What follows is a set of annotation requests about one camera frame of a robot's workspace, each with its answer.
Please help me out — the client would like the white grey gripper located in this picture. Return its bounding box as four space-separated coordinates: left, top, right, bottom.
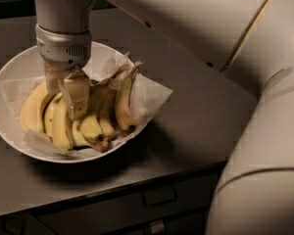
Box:
35 25 91 120

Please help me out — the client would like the yellow banana with dark tip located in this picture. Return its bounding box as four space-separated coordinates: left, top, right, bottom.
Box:
79 87 107 142

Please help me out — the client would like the long yellow banana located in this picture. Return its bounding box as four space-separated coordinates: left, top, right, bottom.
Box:
52 98 74 151

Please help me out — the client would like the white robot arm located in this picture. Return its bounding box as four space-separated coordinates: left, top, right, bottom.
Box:
35 0 294 235

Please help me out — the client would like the large white bowl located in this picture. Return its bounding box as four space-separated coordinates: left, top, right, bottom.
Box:
0 46 147 164

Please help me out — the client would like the small yellow inner banana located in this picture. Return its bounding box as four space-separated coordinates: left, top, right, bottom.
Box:
98 89 124 139

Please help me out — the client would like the white paper liner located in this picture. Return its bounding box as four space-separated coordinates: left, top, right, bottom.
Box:
0 51 173 159

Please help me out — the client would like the middle drawer handle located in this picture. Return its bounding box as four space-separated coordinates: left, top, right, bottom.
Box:
141 185 177 208

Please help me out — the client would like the left drawer handle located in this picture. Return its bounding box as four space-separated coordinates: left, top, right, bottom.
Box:
0 217 25 235

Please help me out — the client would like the lower drawer handle with label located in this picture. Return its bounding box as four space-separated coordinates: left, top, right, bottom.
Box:
144 220 168 235

